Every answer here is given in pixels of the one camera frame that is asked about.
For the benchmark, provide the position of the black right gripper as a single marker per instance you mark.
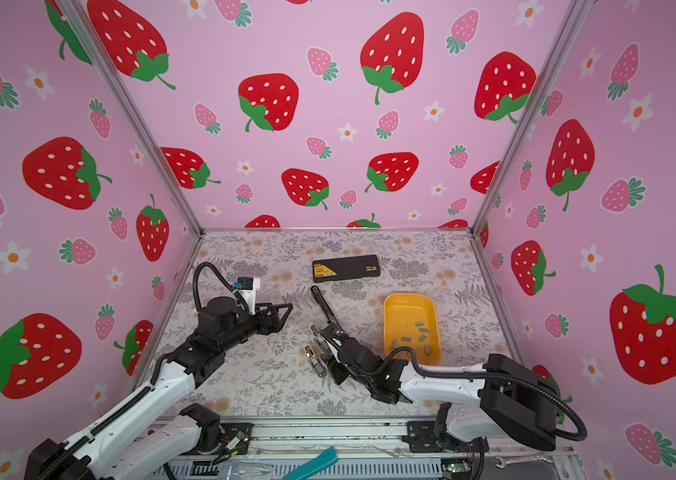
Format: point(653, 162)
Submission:
point(331, 349)

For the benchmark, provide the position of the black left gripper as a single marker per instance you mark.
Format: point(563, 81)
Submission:
point(263, 320)

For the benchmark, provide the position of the beige staple box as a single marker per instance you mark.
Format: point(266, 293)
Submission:
point(315, 362)

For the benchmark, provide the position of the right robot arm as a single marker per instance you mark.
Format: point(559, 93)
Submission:
point(516, 401)

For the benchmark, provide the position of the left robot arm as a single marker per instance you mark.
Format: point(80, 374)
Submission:
point(110, 447)

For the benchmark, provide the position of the yellow plastic tray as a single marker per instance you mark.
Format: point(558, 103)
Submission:
point(411, 320)

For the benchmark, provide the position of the black flat tool case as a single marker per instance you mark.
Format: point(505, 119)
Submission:
point(345, 268)

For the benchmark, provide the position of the teal plastic tool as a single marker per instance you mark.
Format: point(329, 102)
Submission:
point(315, 466)

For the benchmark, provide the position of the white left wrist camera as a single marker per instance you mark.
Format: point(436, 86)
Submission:
point(247, 287)

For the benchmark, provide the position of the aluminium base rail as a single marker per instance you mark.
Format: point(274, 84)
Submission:
point(290, 438)

